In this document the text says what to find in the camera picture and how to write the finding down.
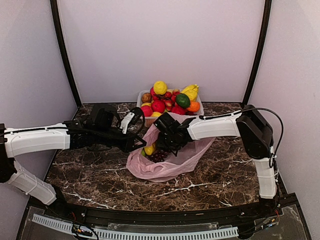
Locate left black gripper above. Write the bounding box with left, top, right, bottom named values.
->
left=94, top=126, right=147, bottom=154

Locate dark purple grape bunch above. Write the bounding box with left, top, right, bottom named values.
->
left=148, top=149, right=169, bottom=163

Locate pink plastic bag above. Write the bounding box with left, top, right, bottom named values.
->
left=126, top=112, right=215, bottom=183

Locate yellow fruit from bag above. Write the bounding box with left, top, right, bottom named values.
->
left=181, top=84, right=198, bottom=102

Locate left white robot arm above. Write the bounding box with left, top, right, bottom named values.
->
left=0, top=120, right=147, bottom=218

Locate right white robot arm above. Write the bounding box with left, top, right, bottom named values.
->
left=153, top=105, right=279, bottom=217

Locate red fruit front right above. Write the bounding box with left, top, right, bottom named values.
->
left=171, top=106, right=186, bottom=115

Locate pink fruit front left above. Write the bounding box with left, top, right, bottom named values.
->
left=141, top=105, right=153, bottom=117

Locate pink fruit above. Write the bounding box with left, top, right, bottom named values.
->
left=141, top=105, right=153, bottom=117
left=150, top=87, right=156, bottom=96

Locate orange fruit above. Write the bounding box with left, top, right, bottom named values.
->
left=186, top=101, right=201, bottom=113

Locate yellow fruit left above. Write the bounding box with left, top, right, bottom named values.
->
left=141, top=102, right=152, bottom=107

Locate pink fruit back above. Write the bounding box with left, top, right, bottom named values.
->
left=150, top=87, right=156, bottom=96

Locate white plastic basket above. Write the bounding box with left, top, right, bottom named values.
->
left=136, top=90, right=205, bottom=128

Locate small yellow lemon front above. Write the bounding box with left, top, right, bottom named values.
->
left=151, top=111, right=162, bottom=117

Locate red apple centre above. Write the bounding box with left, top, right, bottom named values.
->
left=151, top=100, right=166, bottom=114

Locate green lime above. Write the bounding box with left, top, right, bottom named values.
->
left=175, top=93, right=191, bottom=109

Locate large yellow lemon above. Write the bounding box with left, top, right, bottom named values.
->
left=153, top=80, right=168, bottom=95

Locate yellow banana bunch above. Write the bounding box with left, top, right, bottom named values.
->
left=190, top=84, right=199, bottom=92

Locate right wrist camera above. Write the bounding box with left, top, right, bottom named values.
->
left=153, top=112, right=180, bottom=135

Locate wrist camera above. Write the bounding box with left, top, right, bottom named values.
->
left=119, top=107, right=145, bottom=134
left=153, top=112, right=180, bottom=135

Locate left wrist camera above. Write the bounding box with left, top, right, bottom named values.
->
left=119, top=107, right=145, bottom=134

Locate black front rail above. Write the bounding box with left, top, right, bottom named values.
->
left=45, top=193, right=300, bottom=229

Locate white cable duct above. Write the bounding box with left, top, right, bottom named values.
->
left=31, top=214, right=239, bottom=240

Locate right black frame post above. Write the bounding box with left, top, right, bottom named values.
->
left=241, top=0, right=272, bottom=107

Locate black frame post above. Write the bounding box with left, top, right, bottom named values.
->
left=241, top=0, right=272, bottom=107
left=50, top=0, right=82, bottom=109

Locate left black frame post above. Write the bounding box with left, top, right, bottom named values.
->
left=50, top=0, right=82, bottom=109

